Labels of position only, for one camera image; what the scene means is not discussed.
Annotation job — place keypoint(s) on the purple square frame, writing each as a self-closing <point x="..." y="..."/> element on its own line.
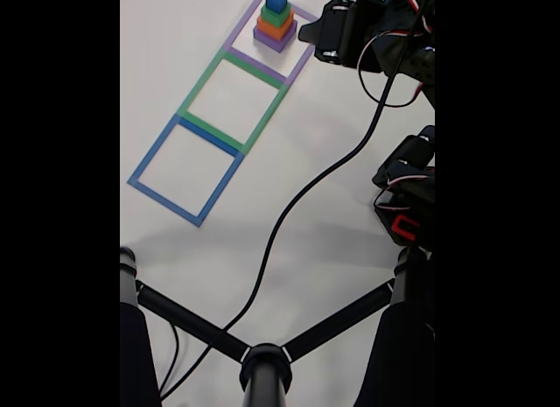
<point x="256" y="61"/>

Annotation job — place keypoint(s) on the orange cube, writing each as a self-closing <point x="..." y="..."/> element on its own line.
<point x="273" y="31"/>

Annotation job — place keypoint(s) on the large purple cube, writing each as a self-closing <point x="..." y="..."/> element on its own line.
<point x="273" y="44"/>

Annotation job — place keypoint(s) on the green cube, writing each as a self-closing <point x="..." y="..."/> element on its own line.
<point x="276" y="18"/>

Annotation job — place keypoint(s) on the blue square frame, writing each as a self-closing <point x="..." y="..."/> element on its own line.
<point x="162" y="197"/>

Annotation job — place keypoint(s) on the green square frame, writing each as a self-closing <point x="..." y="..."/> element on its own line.
<point x="210" y="129"/>

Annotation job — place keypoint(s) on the black tripod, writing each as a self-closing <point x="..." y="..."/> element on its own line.
<point x="264" y="372"/>

